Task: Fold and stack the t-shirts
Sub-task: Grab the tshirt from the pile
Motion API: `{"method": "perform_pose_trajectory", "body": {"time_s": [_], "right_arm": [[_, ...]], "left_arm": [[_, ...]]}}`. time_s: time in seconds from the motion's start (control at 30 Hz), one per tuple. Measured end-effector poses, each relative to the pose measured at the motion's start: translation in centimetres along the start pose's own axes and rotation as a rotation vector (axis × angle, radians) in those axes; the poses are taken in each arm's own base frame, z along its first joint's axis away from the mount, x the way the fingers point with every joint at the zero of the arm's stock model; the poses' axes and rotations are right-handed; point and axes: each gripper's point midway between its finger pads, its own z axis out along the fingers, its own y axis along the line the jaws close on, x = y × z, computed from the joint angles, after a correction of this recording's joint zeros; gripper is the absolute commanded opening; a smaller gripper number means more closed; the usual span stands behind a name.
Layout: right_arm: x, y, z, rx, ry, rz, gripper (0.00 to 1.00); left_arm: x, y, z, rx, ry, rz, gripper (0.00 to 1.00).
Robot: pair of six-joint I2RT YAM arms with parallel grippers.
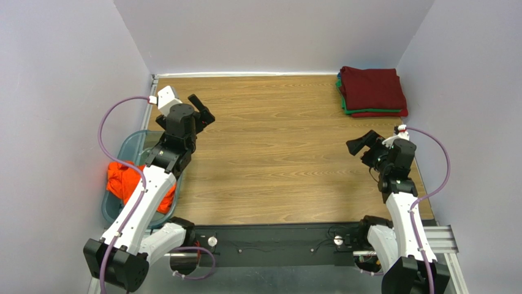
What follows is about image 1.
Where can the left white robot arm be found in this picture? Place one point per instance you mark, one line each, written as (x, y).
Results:
(123, 255)

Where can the orange t-shirt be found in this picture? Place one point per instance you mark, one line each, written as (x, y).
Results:
(123, 180)

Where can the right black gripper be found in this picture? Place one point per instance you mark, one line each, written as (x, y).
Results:
(370, 147)

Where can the clear blue plastic bin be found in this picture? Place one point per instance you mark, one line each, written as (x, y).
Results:
(134, 151)

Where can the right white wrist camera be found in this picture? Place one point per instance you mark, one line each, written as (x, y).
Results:
(388, 142)

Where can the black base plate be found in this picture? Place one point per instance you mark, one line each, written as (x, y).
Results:
(306, 244)

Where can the folded maroon t-shirt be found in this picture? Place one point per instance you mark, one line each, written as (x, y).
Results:
(363, 89)

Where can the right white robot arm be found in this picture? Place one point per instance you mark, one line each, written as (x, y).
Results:
(408, 262)

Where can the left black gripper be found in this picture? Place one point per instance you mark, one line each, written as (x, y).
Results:
(200, 115)

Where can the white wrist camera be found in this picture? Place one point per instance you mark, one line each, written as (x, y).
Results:
(388, 142)
(166, 98)

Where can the folded red t-shirt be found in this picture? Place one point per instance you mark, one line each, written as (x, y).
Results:
(371, 113)

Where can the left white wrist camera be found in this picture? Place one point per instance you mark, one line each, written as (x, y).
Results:
(166, 98)

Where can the aluminium frame rail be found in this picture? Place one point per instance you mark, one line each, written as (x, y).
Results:
(443, 244)

